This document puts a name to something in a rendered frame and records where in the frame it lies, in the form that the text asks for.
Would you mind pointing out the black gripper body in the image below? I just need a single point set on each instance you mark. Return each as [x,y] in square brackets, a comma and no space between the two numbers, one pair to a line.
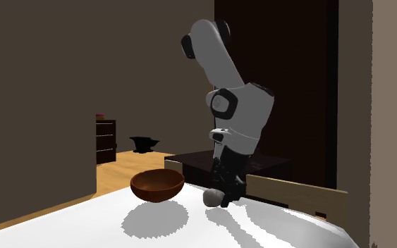
[233,163]

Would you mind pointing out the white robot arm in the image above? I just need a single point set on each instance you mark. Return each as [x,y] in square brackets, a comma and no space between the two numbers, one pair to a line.
[232,113]

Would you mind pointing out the grey round lump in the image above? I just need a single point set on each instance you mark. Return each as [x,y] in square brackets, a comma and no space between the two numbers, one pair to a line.
[212,198]

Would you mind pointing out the brown wooden bowl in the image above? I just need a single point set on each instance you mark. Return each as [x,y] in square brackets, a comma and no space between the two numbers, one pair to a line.
[157,192]

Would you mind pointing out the dark chest of drawers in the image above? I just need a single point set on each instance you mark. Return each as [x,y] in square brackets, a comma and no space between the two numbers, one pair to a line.
[105,140]

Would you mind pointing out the white bed with wooden headboard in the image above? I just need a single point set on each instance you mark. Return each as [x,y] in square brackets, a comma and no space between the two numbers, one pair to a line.
[81,226]

